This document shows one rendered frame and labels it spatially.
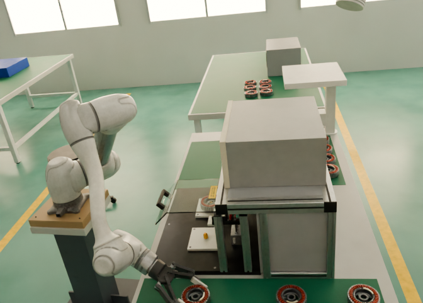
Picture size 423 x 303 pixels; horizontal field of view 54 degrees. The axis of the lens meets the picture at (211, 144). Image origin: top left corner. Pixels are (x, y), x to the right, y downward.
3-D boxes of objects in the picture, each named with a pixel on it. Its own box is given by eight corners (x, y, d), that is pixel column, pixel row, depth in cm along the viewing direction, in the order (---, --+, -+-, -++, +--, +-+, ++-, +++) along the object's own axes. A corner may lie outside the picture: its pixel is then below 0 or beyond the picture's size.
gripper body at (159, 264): (156, 264, 169) (174, 277, 167) (144, 279, 162) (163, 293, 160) (161, 254, 164) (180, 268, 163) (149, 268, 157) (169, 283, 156)
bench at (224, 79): (199, 192, 368) (187, 114, 335) (218, 112, 532) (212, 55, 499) (325, 188, 352) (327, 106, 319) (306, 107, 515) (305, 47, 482)
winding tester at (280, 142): (224, 188, 163) (219, 142, 154) (231, 139, 202) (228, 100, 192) (326, 185, 157) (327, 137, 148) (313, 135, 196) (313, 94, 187)
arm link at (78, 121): (70, 141, 160) (103, 130, 167) (53, 99, 162) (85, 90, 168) (67, 150, 172) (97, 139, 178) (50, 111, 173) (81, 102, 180)
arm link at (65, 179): (48, 195, 226) (36, 160, 217) (80, 182, 235) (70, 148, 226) (56, 208, 214) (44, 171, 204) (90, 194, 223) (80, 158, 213)
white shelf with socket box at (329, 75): (286, 153, 259) (284, 84, 239) (284, 128, 292) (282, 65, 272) (344, 151, 254) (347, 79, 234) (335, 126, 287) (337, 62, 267)
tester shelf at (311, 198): (216, 215, 156) (214, 205, 154) (229, 136, 216) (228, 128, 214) (336, 212, 149) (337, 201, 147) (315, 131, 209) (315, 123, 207)
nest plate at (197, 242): (187, 251, 184) (187, 249, 184) (192, 229, 198) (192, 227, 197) (220, 251, 182) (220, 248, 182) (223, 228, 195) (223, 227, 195)
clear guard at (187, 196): (155, 225, 165) (152, 212, 162) (167, 191, 186) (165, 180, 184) (236, 223, 160) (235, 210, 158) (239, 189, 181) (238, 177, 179)
